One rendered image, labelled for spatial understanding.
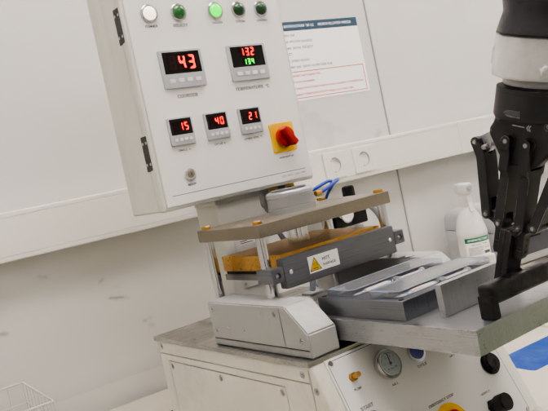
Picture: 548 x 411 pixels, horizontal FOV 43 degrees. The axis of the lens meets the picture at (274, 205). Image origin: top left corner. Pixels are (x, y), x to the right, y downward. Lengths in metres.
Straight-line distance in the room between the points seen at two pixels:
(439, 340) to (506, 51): 0.33
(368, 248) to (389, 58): 1.07
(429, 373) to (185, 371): 0.44
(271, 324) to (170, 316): 0.69
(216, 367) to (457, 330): 0.47
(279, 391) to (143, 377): 0.68
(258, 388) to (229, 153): 0.43
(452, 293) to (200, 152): 0.54
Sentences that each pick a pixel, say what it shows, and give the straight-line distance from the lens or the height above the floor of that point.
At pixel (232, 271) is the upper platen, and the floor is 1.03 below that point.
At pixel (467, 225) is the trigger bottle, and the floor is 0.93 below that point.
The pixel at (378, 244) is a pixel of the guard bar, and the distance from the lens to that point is 1.14.
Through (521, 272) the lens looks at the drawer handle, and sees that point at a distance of 0.86.
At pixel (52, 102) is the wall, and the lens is 1.60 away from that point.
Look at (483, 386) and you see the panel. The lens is 1.09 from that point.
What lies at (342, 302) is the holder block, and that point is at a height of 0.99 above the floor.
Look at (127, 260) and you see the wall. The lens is 1.61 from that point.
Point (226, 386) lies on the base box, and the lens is 1.14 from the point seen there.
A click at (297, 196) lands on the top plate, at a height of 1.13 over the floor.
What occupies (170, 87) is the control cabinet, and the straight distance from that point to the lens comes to 1.21.
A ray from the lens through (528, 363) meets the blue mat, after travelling 1.36.
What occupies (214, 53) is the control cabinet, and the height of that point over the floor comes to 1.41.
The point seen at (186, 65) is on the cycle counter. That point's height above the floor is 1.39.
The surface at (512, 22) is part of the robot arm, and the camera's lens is 0.79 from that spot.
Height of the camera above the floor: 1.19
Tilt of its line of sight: 3 degrees down
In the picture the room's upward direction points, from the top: 12 degrees counter-clockwise
